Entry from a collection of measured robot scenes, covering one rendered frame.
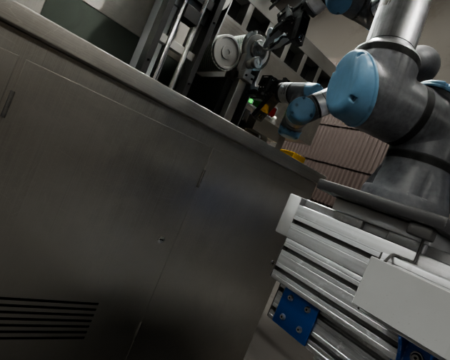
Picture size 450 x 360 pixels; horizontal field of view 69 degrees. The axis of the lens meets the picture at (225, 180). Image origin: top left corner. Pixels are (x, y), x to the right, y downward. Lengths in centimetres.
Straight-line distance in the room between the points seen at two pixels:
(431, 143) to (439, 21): 374
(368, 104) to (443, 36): 366
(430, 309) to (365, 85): 33
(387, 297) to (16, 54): 75
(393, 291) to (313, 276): 22
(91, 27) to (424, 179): 121
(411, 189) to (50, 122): 71
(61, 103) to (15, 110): 9
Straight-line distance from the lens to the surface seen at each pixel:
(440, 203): 65
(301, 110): 97
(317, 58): 214
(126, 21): 148
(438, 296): 47
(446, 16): 438
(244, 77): 125
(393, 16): 69
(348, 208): 66
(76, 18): 143
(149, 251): 96
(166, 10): 103
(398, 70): 63
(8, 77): 79
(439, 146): 66
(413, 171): 64
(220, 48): 128
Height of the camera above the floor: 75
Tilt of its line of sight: 1 degrees down
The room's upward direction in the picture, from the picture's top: 23 degrees clockwise
